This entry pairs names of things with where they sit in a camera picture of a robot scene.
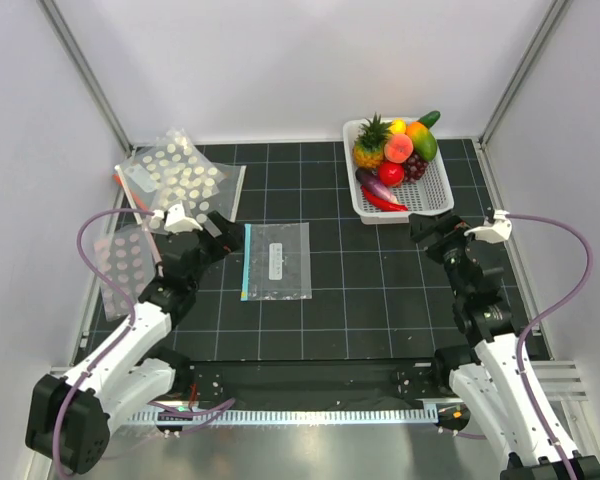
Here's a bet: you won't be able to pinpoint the black grid mat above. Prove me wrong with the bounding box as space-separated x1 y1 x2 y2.
74 138 550 364

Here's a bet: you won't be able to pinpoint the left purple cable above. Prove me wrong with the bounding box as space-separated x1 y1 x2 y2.
52 208 237 480

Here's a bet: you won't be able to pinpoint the toy peach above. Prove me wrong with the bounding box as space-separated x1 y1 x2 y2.
384 133 414 164

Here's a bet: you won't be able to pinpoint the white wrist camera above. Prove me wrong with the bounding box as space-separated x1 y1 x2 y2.
148 203 203 234
464 210 512 244

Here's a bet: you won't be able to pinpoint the toy red apple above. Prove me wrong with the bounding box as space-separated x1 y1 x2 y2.
376 161 405 188

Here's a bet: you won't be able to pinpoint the white-dotted zip bag stack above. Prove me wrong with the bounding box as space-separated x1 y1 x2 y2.
120 128 224 221

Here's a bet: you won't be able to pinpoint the slotted white cable duct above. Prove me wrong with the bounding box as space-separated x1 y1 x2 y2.
119 406 439 428

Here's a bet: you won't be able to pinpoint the toy pineapple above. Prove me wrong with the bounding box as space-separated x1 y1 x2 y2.
353 113 391 170

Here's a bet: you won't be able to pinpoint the white plastic basket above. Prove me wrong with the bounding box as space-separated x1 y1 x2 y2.
342 118 454 225

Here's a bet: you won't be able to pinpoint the clear blue-zipper zip bag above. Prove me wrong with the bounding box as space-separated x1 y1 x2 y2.
240 223 312 302

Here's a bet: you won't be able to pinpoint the toy red chili pepper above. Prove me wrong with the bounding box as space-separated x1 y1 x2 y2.
361 186 408 212

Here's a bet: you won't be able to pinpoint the toy mango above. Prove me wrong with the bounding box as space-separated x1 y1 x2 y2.
405 121 438 162

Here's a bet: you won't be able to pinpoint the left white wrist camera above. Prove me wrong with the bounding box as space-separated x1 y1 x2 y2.
148 203 203 234

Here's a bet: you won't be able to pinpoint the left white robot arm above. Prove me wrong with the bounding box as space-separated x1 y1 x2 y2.
25 206 245 479

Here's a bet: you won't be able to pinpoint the toy green cucumber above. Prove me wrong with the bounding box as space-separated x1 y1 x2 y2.
418 110 441 129

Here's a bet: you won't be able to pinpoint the toy yellow lemon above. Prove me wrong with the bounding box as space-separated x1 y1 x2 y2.
389 118 407 135

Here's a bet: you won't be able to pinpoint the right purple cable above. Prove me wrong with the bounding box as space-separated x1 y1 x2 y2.
438 213 594 480

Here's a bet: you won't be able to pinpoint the purple cable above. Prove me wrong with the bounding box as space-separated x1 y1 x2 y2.
52 208 237 480
438 213 594 480

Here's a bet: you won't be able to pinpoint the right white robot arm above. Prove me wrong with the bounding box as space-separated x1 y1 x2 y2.
410 210 600 479

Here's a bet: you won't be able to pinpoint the toy purple grapes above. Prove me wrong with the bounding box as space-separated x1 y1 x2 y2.
402 153 429 183

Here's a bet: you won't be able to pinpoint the toy purple eggplant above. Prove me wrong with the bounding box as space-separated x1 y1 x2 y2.
355 168 398 204

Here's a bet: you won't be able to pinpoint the pink-dotted zip bag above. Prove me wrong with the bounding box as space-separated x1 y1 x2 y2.
94 225 155 322

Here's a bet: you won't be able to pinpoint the clear white-dotted zip bag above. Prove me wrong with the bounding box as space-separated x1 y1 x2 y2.
196 163 247 224

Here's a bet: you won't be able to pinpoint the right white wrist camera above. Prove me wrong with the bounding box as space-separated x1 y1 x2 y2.
464 210 512 244

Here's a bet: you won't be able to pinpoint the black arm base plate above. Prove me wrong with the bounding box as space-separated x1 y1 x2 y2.
156 357 460 411

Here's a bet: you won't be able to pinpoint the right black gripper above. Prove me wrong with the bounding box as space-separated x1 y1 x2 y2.
408 209 477 299

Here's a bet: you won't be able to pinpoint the orange-zipper zip bag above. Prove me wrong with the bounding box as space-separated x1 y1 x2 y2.
115 165 161 264

